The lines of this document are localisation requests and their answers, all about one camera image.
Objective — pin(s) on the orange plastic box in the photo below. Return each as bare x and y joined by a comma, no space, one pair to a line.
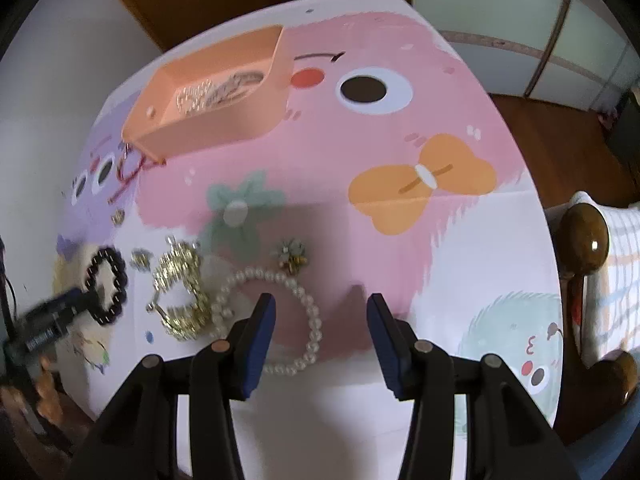
225,125

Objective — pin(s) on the wooden chair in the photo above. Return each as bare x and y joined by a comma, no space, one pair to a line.
582,240

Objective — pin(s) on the cartoon printed tablecloth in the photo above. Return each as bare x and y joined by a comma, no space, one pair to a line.
350,210

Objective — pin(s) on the flower brooch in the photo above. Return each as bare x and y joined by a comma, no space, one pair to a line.
291,256

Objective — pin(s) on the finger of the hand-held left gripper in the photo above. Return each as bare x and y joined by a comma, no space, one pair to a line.
47,322

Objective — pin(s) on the silver leaf hair clip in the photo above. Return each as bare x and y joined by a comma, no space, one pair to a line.
235,87

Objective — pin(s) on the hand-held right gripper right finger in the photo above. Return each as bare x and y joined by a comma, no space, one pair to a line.
382,340

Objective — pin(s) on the small gold charm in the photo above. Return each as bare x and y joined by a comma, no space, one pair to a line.
118,217

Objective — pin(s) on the small gold earring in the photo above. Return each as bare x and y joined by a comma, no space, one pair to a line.
141,260

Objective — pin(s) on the dark object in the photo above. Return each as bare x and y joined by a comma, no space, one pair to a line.
625,135

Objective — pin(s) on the white sliding door wardrobe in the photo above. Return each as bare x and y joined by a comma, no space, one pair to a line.
500,5

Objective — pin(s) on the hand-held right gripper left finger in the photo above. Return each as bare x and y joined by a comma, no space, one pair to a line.
260,340

